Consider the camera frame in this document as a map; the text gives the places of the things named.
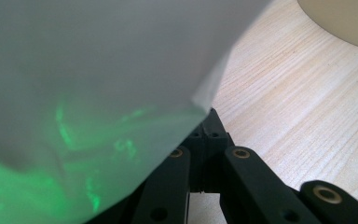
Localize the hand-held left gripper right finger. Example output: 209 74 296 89
203 106 235 194

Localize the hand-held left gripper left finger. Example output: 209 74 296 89
179 122 207 193

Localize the white plastic trash bag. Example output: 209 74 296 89
0 0 273 224

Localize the beige plastic container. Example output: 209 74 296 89
296 0 358 53

